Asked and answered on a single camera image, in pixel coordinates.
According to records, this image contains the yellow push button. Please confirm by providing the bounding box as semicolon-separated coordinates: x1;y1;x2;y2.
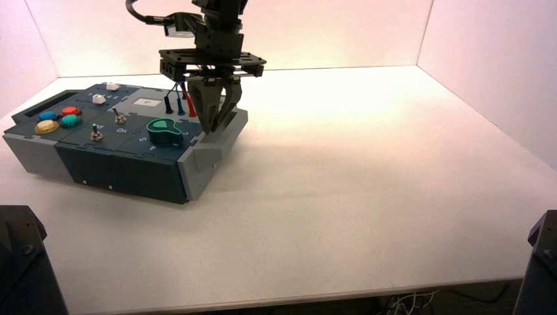
34;119;60;135

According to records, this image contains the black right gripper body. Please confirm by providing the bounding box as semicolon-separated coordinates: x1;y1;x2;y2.
158;22;267;83

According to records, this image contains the red banana plug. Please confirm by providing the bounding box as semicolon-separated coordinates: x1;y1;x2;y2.
184;92;198;118

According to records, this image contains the green and black rotary knob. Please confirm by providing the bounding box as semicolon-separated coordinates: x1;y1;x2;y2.
146;118;184;146

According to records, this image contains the black floor cable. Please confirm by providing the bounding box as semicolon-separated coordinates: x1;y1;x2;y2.
448;282;511;305

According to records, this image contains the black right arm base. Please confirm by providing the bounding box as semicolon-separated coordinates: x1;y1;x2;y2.
513;209;557;315

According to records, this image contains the white floor cable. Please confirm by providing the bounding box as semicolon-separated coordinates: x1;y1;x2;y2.
377;290;440;315

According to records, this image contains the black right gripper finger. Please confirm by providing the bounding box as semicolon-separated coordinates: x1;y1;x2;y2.
188;81;227;133
215;81;244;132

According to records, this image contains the blue and grey control box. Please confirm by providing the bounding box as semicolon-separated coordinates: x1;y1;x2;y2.
2;81;249;204

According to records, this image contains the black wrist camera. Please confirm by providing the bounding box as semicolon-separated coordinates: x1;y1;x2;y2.
164;12;206;38

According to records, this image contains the green push button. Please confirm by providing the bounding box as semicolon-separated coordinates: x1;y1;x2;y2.
58;114;83;129

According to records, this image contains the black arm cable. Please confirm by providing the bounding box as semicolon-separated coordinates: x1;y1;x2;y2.
125;0;175;25

